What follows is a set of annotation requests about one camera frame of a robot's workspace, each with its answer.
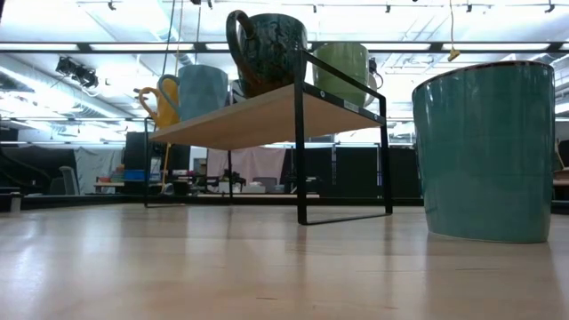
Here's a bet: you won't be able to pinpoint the green mug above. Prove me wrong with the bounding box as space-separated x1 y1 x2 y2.
312 42 371 108

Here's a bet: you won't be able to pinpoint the light blue faceted mug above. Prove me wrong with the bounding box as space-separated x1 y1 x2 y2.
157 64 230 124

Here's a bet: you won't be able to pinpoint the speckled teal brown mug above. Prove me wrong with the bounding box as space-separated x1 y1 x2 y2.
225 9 309 100

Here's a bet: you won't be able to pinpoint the yellow mug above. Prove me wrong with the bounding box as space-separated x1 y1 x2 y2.
138 78 181 131

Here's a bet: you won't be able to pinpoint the teal mug white interior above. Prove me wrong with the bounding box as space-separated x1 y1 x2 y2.
412 60 557 244

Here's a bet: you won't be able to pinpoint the pink curtain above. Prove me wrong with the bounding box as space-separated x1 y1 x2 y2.
206 147 288 195

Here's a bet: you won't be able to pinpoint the white rounded object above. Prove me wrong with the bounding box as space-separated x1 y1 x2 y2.
364 73 380 108

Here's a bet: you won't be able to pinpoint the blue storage bins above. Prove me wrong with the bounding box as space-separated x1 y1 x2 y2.
123 169 152 182

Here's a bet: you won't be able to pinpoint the black cabinet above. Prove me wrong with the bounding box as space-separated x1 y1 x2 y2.
123 132 191 196

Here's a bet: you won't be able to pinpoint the grey tarp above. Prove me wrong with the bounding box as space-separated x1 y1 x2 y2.
74 147 125 195

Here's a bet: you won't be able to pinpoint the grey office chair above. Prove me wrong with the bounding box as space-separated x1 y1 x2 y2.
59 165 81 196

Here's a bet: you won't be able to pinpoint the black ceiling spotlights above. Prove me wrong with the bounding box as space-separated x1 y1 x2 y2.
55 56 100 90

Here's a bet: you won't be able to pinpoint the wooden shelf black metal frame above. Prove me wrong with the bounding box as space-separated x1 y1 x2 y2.
142 49 394 227

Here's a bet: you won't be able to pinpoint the black partition wall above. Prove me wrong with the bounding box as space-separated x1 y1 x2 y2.
284 146 421 199

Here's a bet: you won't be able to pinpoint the black device with cable loop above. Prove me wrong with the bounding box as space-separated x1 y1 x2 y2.
367 57 384 90

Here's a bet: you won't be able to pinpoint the yellow hanging cord plug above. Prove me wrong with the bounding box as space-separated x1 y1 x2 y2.
446 0 461 62

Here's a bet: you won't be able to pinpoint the black metal table frame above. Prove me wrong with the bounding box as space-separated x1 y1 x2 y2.
0 186 569 215

